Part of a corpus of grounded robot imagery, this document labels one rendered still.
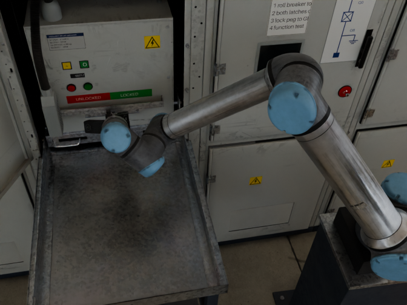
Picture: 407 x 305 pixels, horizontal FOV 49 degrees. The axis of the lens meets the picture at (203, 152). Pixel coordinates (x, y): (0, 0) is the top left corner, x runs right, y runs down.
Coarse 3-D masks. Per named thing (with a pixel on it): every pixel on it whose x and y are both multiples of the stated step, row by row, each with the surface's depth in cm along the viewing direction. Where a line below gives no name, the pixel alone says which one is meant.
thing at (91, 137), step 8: (136, 128) 182; (144, 128) 183; (48, 136) 176; (64, 136) 178; (72, 136) 178; (80, 136) 179; (88, 136) 180; (96, 136) 181; (48, 144) 179; (64, 144) 181
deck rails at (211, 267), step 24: (48, 168) 174; (192, 168) 169; (48, 192) 165; (192, 192) 168; (48, 216) 158; (192, 216) 160; (48, 240) 151; (48, 264) 144; (216, 264) 140; (48, 288) 138
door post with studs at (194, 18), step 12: (192, 0) 145; (204, 0) 145; (192, 12) 148; (204, 12) 148; (192, 24) 151; (204, 24) 152; (192, 36) 154; (192, 48) 157; (192, 60) 161; (192, 72) 165; (192, 84) 168; (192, 96) 173; (192, 132) 186; (192, 144) 191
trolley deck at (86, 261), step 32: (64, 160) 178; (96, 160) 178; (192, 160) 180; (64, 192) 166; (96, 192) 167; (128, 192) 167; (160, 192) 168; (64, 224) 156; (96, 224) 157; (128, 224) 157; (160, 224) 158; (192, 224) 158; (32, 256) 146; (64, 256) 147; (96, 256) 147; (128, 256) 148; (160, 256) 148; (192, 256) 149; (32, 288) 139; (64, 288) 139; (96, 288) 139; (128, 288) 140; (160, 288) 140; (192, 288) 141; (224, 288) 144
